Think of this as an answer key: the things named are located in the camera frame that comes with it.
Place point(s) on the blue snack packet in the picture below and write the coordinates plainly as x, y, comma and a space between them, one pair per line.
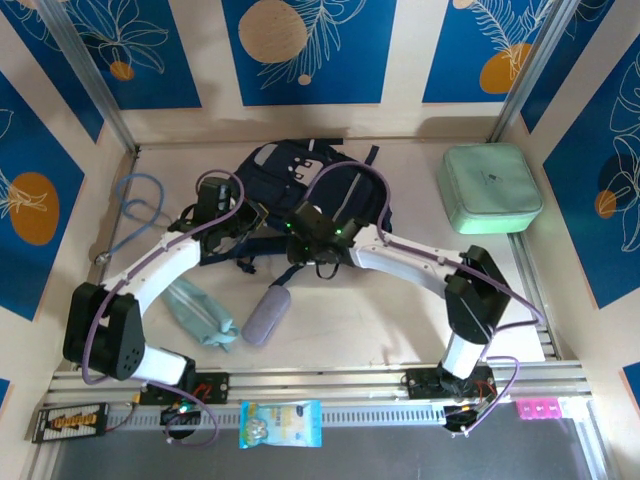
280, 424

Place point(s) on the teal zip pouch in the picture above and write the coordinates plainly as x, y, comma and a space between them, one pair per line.
195, 310

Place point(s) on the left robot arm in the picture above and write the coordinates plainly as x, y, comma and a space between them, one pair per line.
150, 267

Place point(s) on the blue floral wall panel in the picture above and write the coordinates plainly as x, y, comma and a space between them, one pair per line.
350, 60
150, 75
40, 280
600, 250
50, 60
460, 50
634, 382
585, 35
4, 395

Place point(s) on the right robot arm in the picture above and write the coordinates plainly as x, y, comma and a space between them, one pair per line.
400, 257

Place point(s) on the dark grey panel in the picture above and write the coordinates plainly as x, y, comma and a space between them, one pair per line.
400, 455

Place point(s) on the navy blue backpack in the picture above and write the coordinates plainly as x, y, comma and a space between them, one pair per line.
270, 180

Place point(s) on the aluminium frame post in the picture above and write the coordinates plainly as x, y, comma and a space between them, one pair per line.
532, 65
86, 65

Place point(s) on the black power distribution board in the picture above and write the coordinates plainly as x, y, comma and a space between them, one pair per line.
70, 422

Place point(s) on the blue stethoscope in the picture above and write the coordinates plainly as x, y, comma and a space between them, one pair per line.
102, 259

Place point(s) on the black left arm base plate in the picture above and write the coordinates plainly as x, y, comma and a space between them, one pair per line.
217, 387

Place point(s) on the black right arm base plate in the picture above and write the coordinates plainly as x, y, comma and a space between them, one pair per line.
420, 382

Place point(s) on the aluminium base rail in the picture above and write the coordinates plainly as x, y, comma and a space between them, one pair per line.
325, 382

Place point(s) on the pink pill box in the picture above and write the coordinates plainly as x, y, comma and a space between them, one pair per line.
537, 408

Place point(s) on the mint green storage case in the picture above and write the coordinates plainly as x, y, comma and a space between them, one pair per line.
490, 175

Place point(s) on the purple glasses case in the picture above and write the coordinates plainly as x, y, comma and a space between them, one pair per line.
265, 317

